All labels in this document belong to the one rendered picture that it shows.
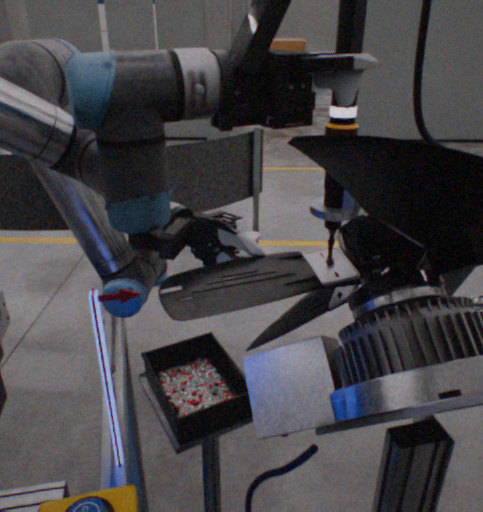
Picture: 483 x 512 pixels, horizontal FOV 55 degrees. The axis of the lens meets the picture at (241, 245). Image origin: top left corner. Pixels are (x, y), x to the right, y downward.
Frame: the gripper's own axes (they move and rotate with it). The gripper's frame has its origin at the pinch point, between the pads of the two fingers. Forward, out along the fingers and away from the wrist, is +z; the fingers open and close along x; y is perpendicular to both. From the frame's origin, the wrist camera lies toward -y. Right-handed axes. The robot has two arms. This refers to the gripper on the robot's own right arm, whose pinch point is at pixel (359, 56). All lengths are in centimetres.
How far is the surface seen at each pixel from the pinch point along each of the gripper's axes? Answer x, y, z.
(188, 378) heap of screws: -24, 65, -19
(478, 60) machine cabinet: -413, 49, 498
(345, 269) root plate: 2.3, 29.5, -0.5
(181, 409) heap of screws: -16, 65, -23
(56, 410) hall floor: -118, 148, -53
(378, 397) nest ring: 19.5, 37.1, -7.0
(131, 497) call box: 17, 41, -37
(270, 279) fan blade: 0.0, 29.6, -12.0
